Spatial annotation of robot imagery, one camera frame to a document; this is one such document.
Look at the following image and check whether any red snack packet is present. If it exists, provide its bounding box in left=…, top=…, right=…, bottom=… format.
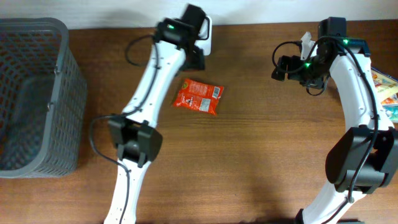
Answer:
left=173, top=78, right=224, bottom=115

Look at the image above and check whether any yellow chip bag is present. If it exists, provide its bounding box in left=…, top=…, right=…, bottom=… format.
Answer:
left=371, top=67, right=397, bottom=102

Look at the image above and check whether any teal tissue pack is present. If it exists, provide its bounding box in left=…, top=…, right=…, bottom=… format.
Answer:
left=384, top=106, right=398, bottom=123

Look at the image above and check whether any orange small box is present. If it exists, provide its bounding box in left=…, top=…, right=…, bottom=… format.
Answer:
left=381, top=94, right=398, bottom=106

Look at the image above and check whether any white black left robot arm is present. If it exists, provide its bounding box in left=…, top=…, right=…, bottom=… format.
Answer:
left=104, top=16, right=212, bottom=223

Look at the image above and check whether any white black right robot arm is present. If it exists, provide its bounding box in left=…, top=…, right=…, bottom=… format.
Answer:
left=272, top=17, right=397, bottom=223

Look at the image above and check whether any white barcode scanner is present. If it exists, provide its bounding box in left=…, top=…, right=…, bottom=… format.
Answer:
left=195, top=16, right=213, bottom=56

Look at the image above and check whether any grey plastic mesh basket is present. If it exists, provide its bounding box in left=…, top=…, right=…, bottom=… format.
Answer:
left=1, top=18, right=88, bottom=179

